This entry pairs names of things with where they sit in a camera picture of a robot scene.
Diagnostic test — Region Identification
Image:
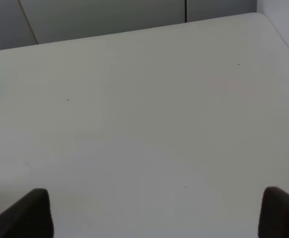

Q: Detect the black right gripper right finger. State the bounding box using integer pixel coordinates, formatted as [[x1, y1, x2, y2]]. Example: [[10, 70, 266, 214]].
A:
[[258, 186, 289, 238]]

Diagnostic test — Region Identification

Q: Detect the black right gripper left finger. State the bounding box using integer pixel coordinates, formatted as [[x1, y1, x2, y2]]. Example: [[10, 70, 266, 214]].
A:
[[0, 188, 54, 238]]

